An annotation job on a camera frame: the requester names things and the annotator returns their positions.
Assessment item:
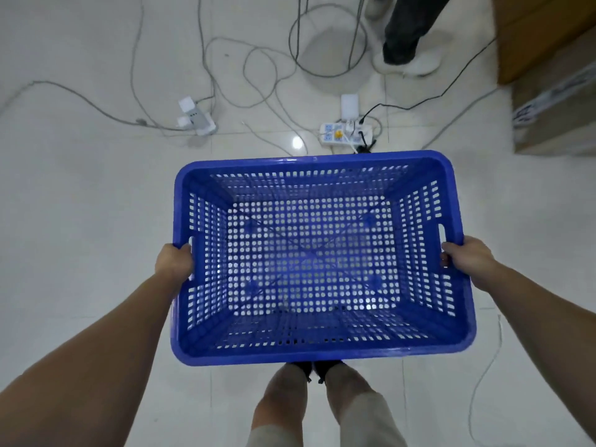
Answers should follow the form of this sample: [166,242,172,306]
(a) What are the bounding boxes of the person's leg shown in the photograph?
[251,363,309,447]
[324,363,409,447]

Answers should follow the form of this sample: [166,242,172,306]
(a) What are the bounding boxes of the blue plastic crate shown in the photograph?
[169,150,477,367]

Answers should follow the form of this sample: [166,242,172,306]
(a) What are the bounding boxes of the thin white cable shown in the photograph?
[467,314,505,447]

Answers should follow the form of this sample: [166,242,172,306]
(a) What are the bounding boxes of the white looping cable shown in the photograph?
[197,0,310,156]

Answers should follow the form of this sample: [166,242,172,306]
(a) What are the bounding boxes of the person's right black shoe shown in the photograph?
[314,360,345,385]

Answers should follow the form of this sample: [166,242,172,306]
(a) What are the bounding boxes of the long grey cable with connector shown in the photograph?
[0,80,187,132]

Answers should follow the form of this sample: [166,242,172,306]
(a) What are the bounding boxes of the person's black shoe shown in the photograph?
[314,360,345,385]
[286,361,314,382]

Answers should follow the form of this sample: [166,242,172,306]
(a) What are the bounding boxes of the person's left hand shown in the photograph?
[155,243,194,299]

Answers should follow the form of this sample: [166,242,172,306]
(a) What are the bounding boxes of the person's left black shoe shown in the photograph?
[286,361,314,382]

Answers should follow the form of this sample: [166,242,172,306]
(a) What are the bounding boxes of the person's left leg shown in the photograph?
[251,363,309,447]

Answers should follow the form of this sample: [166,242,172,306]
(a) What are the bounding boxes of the person's right forearm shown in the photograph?
[478,263,596,441]

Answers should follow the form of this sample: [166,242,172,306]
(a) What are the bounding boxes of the brown wooden cabinet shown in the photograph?
[492,0,596,86]

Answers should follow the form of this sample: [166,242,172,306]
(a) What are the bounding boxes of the beige shorts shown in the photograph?
[245,393,409,447]

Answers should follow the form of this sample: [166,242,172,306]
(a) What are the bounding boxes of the person's right leg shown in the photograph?
[324,363,409,447]

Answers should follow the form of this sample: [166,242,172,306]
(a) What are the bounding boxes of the person's left forearm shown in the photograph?
[0,274,177,447]

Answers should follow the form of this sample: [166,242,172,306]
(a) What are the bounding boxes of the white power strip blue sockets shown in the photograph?
[318,121,374,148]

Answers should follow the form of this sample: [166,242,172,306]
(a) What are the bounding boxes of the patchwork cushion wire stool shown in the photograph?
[288,0,369,79]

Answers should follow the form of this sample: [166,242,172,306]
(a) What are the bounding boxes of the black cable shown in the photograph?
[358,37,498,126]

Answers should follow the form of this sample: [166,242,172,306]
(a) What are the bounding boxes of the person's right hand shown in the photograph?
[441,236,499,291]

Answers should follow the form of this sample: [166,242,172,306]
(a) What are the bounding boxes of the flat white adapter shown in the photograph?
[340,93,361,123]

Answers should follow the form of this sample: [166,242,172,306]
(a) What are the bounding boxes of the large cardboard box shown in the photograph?
[511,39,596,158]

